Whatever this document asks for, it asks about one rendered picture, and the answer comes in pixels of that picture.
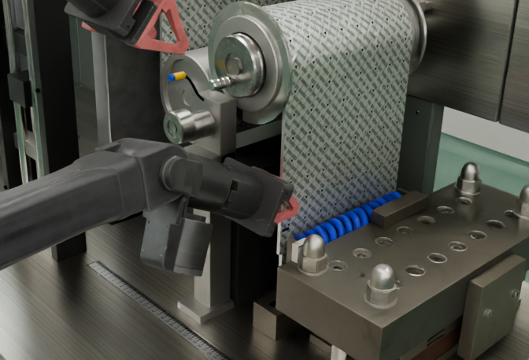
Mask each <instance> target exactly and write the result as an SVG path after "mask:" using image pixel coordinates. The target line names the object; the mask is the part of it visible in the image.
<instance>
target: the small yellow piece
mask: <svg viewBox="0 0 529 360"><path fill-rule="evenodd" d="M185 78H186V79H187V80H188V81H189V82H190V84H191V86H192V87H193V89H194V92H195V94H196V95H197V96H198V97H199V98H200V99H201V100H202V101H204V98H203V97H202V96H201V95H200V94H199V93H198V91H197V89H196V87H195V85H194V83H193V82H192V80H191V79H190V78H189V77H188V76H187V75H186V73H185V72H184V71H182V72H176V73H173V74H170V75H168V81H175V80H181V79H185Z"/></svg>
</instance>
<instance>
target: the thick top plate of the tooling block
mask: <svg viewBox="0 0 529 360"><path fill-rule="evenodd" d="M456 186H457V181H455V182H453V183H451V184H449V185H447V186H445V187H443V188H441V189H439V190H437V191H434V192H432V193H430V194H429V195H427V196H428V200H427V207H426V208H424V209H422V210H420V211H418V212H416V213H414V214H412V215H410V216H408V217H406V218H404V219H402V220H400V221H398V222H396V223H394V224H392V225H390V226H388V227H386V228H382V227H379V226H378V225H375V224H373V223H372V222H370V223H368V224H366V225H364V226H362V227H360V228H357V229H355V230H353V231H352V232H349V233H347V234H345V235H344V236H341V237H339V238H337V239H334V240H332V241H331V242H329V243H326V244H325V252H326V254H327V266H328V271H327V272H326V273H325V274H324V275H322V276H306V275H304V274H302V273H300V272H299V271H298V263H296V262H293V261H292V260H291V261H289V262H287V263H285V264H283V265H280V266H278V268H277V287H276V309H277V310H279V311H280V312H282V313H284V314H286V315H287V316H288V317H290V318H292V319H293V320H295V321H296V322H297V323H299V324H301V325H303V326H304V327H306V328H307V329H309V330H310V331H312V332H314V333H315V334H317V335H318V336H320V337H321V338H323V339H324V340H326V341H327V342H329V343H331V344H332V345H334V346H336V347H337V348H338V349H340V350H341V351H344V352H345V353H347V354H348V355H349V356H351V357H353V358H355V359H356V360H397V359H399V358H400V357H401V356H403V355H404V354H406V353H408V352H409V351H411V350H412V349H413V348H414V347H416V346H418V345H419V344H421V343H422V342H423V341H425V340H427V339H428V338H430V337H431V336H433V335H434V334H435V333H436V332H438V331H440V330H441V329H443V328H445V327H446V326H447V325H449V324H450V323H452V322H453V321H455V320H456V319H458V318H459V317H460V316H462V315H463V314H464V307H465V302H466V297H467V292H468V282H469V281H470V280H471V279H472V278H474V277H475V276H478V275H479V274H480V273H482V272H483V271H485V270H487V269H489V268H490V267H491V266H492V265H495V264H496V263H498V262H499V261H500V260H502V259H504V258H506V257H507V256H509V255H510V254H516V255H518V256H520V257H522V258H526V263H525V267H524V271H523V273H525V272H526V271H528V270H529V220H527V219H523V218H520V217H517V216H516V215H515V214H514V213H513V209H514V208H515V206H516V199H517V198H519V197H518V196H516V195H512V194H510V193H508V192H506V191H502V190H500V189H497V188H495V187H491V186H490V185H487V184H484V183H481V187H480V189H481V193H480V194H479V195H474V196H470V195H462V194H460V193H458V192H457V191H456V190H455V187H456ZM379 264H387V265H389V266H390V267H391V268H392V270H393V271H394V275H395V281H394V283H395V284H396V286H397V294H396V297H397V303H396V305H395V306H394V307H392V308H390V309H377V308H374V307H371V306H369V305H368V304H367V303H366V302H365V300H364V294H365V293H366V287H367V281H369V280H370V278H371V273H372V270H373V269H374V268H375V267H376V266H377V265H379Z"/></svg>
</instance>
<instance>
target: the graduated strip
mask: <svg viewBox="0 0 529 360"><path fill-rule="evenodd" d="M87 266H88V267H89V268H91V269H92V270H94V271H95V272H96V273H97V274H98V275H99V276H101V277H102V278H104V279H105V280H107V281H108V282H109V283H111V285H112V286H114V287H115V288H117V289H118V290H119V291H121V292H122V293H124V294H125V295H126V296H127V297H128V298H130V299H131V300H132V301H134V302H135V303H137V304H138V305H139V306H141V307H142V308H143V309H144V310H145V311H147V312H148V313H149V314H151V315H152V316H154V317H155V318H156V319H158V320H159V321H160V322H161V323H162V324H164V325H165V326H167V327H168V328H170V329H171V330H172V331H173V332H174V333H175V334H177V335H178V336H180V337H181V338H182V339H184V340H185V341H187V342H188V343H189V344H190V345H191V346H192V347H194V348H195V349H197V350H198V351H200V352H201V353H202V354H204V356H206V357H207V358H208V359H210V360H234V359H232V358H231V357H229V356H228V355H227V354H225V353H224V352H223V351H222V350H220V349H219V348H217V347H216V346H214V345H213V344H212V343H210V342H209V341H208V340H207V339H205V338H204V337H203V336H201V335H199V334H198V333H197V332H196V331H194V330H193V329H192V328H190V327H189V326H188V325H186V324H185V323H183V322H182V321H181V320H180V319H178V318H177V317H175V316H174V315H173V314H171V313H170V312H168V311H167V310H166V309H165V308H163V307H162V306H160V305H159V304H158V303H156V302H155V301H153V300H152V299H151V298H150V297H149V296H147V295H145V294H144V293H143V292H141V291H140V290H139V289H138V288H136V287H135V286H134V285H132V284H131V283H129V282H128V281H126V280H125V279H124V278H123V277H122V276H120V275H119V274H117V273H116V272H114V271H113V270H112V269H111V268H109V267H108V266H107V265H105V264H104V263H102V262H101V261H99V260H98V261H96V262H92V263H90V264H88V265H87Z"/></svg>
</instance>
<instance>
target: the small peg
mask: <svg viewBox="0 0 529 360"><path fill-rule="evenodd" d="M232 84H233V82H232V79H231V77H230V76H225V77H221V78H217V79H215V80H210V81H209V89H210V90H211V91H219V90H222V89H225V88H229V87H231V86H232Z"/></svg>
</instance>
